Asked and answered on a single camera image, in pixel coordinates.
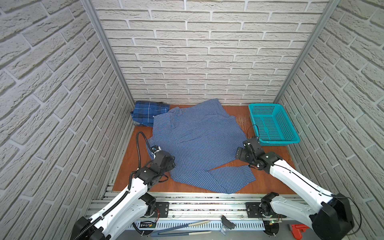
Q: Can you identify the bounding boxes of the small black clip tool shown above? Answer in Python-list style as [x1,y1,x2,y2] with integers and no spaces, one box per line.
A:
[221,215,236,232]

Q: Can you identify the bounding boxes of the right corner aluminium post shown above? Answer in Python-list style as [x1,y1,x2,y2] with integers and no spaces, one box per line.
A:
[273,0,340,104]

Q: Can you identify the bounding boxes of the long blue-handled tongs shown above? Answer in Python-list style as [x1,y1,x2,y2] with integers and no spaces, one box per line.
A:
[150,220,211,238]

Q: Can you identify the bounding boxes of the red pipe wrench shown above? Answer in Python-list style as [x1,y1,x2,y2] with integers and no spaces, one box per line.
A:
[289,224,309,240]

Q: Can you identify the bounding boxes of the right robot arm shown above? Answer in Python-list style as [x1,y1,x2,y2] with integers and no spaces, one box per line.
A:
[236,137,355,240]

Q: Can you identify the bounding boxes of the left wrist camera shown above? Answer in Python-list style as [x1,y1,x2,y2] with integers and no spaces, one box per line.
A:
[151,146,161,154]

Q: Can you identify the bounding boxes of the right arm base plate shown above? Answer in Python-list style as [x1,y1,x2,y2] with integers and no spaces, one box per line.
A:
[245,202,287,219]

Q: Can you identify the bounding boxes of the folded dark blue plaid shirt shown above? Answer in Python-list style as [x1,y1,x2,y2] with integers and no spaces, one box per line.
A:
[131,101,170,127]

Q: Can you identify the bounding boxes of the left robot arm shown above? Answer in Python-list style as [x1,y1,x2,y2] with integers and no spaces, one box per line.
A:
[70,150,176,240]

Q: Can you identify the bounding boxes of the corner aluminium post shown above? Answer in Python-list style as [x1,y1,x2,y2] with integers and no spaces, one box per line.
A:
[82,0,135,108]
[273,0,340,104]

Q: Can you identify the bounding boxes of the aluminium rail frame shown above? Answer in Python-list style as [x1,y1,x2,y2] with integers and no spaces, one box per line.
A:
[126,192,305,231]

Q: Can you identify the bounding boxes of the black round foot disc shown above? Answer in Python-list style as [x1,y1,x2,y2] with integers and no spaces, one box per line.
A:
[264,222,280,237]

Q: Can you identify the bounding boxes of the blue small-check shirt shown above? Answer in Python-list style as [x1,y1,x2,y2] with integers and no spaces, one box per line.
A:
[149,99,256,194]

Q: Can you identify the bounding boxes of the left black corrugated cable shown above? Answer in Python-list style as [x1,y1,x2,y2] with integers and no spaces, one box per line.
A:
[71,131,154,240]

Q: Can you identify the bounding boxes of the teal plastic basket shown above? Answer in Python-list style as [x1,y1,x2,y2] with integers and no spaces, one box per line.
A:
[248,103,300,146]

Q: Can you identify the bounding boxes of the left corner aluminium post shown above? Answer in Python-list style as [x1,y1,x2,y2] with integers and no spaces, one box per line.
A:
[82,0,135,108]

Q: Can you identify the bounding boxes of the right thin black cable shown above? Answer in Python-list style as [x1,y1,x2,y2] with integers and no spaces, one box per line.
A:
[246,124,363,236]

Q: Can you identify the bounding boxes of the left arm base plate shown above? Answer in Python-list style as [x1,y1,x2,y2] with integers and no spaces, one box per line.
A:
[144,202,170,218]

